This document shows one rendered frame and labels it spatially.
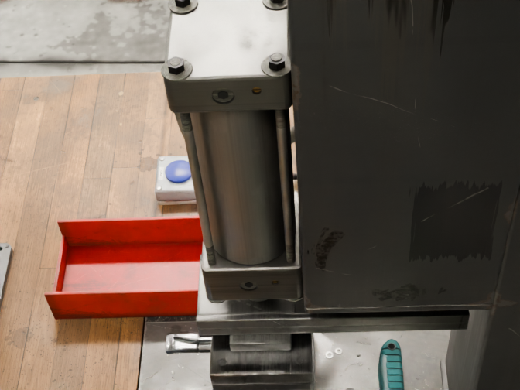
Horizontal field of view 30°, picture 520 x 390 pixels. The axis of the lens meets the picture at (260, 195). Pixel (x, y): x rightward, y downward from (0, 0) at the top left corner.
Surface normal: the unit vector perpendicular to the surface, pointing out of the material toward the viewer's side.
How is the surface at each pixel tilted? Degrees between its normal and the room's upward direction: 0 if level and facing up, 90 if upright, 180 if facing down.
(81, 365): 0
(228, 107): 90
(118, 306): 90
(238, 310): 0
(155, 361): 0
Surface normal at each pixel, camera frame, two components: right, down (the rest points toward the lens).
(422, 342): -0.07, -0.62
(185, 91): -0.01, 0.78
